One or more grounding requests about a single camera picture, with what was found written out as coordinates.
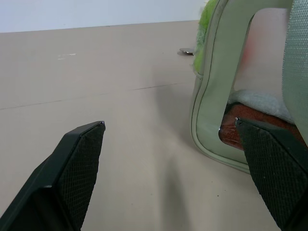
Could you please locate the white cloth towel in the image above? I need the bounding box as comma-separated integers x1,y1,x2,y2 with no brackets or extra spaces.
227,89,295,124

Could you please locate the pale green backpack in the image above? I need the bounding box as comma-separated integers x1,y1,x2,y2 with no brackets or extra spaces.
190,0,308,174

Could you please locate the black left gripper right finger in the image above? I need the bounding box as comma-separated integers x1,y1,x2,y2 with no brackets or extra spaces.
234,117,308,231

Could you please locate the green fluffy pompom charm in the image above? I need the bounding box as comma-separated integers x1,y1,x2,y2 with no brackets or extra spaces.
191,0,218,77

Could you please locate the reddish-brown plastic bowl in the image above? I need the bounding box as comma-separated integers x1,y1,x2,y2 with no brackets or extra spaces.
218,103,308,152

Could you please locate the silver metal zipper pull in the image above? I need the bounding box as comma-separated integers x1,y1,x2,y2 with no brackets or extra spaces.
177,47,194,56

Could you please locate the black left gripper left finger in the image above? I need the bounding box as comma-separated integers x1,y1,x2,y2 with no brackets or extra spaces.
0,120,106,231

